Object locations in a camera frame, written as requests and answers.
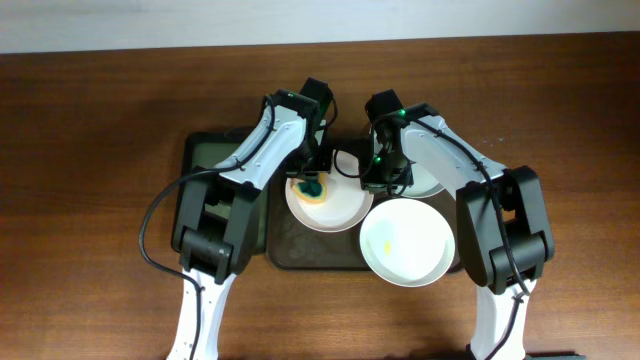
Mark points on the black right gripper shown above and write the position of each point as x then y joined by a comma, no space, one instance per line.
369,180

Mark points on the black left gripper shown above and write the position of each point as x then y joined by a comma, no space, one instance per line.
294,167

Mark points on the green and yellow sponge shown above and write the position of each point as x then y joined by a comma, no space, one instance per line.
311,191

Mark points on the pink plate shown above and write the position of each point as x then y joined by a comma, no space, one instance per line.
345,206

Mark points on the cream white plate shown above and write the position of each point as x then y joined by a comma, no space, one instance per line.
407,242

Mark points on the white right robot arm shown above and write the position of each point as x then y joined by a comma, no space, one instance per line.
503,230

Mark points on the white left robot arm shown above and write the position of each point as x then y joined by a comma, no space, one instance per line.
288,121

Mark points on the large brown tray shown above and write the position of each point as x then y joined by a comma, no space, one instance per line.
290,245

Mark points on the dark green small tray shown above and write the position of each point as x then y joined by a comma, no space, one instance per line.
210,165

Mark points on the light grey plate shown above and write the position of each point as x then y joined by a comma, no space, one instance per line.
424,184

